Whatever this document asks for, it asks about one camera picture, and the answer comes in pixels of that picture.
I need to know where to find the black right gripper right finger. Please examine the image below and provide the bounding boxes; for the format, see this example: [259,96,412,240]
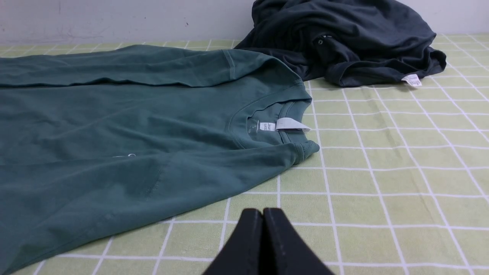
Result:
[262,208,334,275]

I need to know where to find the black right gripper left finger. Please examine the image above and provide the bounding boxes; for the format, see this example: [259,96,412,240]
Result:
[203,209,263,275]

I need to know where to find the green long-sleeved shirt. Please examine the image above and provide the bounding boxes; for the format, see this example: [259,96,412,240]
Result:
[0,45,320,275]

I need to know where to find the green checkered tablecloth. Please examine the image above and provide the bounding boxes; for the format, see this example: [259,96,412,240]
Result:
[17,33,489,275]

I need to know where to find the dark grey crumpled garment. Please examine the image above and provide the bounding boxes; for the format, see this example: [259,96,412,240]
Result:
[236,0,447,87]

